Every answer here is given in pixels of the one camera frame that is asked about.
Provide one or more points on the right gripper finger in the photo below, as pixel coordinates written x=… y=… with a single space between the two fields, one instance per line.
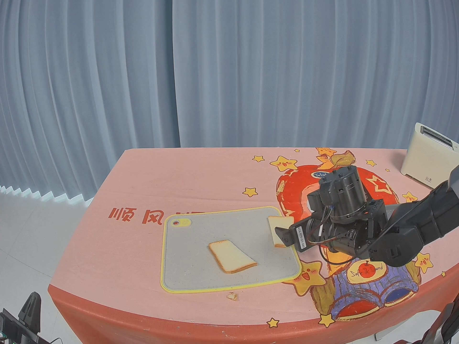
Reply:
x=285 y=237

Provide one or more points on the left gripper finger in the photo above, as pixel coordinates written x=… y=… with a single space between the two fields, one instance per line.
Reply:
x=31 y=310

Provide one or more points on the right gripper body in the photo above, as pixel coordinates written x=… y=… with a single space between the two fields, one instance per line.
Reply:
x=304 y=235

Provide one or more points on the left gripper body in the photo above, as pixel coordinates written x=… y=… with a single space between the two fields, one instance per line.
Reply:
x=14 y=330

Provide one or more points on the half slice of bread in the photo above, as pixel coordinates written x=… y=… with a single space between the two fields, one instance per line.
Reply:
x=277 y=223
x=231 y=256

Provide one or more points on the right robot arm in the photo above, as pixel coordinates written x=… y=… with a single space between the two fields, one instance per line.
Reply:
x=412 y=228

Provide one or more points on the cream toaster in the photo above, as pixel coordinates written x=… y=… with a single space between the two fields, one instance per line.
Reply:
x=426 y=159

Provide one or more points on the cutting board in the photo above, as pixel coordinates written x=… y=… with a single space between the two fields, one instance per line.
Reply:
x=200 y=274

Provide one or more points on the blue curtain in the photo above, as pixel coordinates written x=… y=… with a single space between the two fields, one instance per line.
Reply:
x=304 y=63
x=86 y=84

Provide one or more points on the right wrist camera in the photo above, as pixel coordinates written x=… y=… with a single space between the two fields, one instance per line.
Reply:
x=315 y=202

